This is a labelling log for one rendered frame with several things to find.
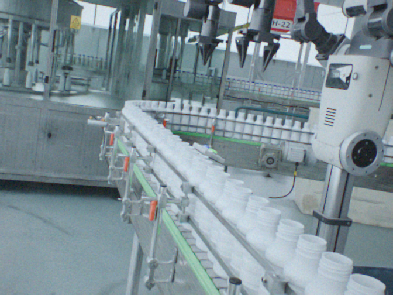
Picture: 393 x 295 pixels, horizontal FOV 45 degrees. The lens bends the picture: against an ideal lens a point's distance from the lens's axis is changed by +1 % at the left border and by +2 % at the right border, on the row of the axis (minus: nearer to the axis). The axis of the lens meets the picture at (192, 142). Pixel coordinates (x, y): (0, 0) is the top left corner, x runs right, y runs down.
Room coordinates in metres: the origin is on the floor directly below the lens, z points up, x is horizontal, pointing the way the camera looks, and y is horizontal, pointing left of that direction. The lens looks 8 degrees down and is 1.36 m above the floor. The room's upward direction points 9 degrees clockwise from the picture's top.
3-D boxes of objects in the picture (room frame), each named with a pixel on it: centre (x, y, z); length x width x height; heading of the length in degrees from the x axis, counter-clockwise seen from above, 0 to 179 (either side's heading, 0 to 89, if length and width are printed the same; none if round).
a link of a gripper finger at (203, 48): (1.70, -0.01, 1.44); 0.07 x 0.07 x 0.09; 17
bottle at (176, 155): (1.29, 0.03, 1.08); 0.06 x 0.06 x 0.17
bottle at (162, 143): (1.46, 0.09, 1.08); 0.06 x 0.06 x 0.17
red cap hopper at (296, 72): (8.24, -1.25, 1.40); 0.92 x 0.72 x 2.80; 89
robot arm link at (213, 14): (1.70, 0.01, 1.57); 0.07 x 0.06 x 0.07; 109
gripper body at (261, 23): (1.26, -0.13, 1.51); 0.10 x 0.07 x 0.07; 106
